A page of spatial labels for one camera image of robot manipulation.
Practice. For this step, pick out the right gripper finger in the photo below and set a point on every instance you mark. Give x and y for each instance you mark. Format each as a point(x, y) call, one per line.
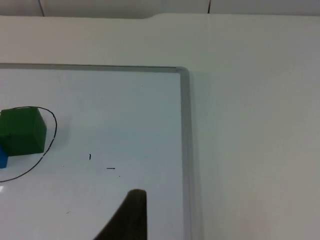
point(130, 220)

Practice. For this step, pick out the green cube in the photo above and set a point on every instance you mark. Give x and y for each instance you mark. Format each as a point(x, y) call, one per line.
point(22, 131)

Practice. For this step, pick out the blue cube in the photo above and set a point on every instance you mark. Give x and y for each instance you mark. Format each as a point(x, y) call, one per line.
point(2, 158)

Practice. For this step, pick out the grey-framed whiteboard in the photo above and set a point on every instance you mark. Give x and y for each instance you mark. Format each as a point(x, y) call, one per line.
point(112, 125)

